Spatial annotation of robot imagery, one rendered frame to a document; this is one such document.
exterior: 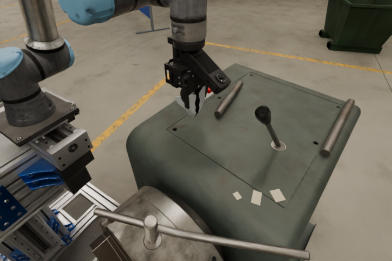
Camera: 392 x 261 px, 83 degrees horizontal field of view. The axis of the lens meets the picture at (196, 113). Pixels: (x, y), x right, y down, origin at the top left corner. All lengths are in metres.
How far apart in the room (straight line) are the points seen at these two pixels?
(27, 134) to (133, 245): 0.58
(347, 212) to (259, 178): 1.73
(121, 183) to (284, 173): 1.72
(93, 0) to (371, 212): 2.26
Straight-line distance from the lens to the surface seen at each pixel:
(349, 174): 2.48
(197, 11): 0.46
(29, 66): 0.90
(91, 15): 0.40
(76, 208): 1.85
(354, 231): 2.16
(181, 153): 0.55
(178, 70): 0.51
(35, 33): 0.90
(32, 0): 0.84
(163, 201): 0.51
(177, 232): 0.40
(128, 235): 0.49
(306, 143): 0.64
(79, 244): 1.72
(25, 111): 0.94
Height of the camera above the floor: 1.67
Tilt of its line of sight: 39 degrees down
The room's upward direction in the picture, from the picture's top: straight up
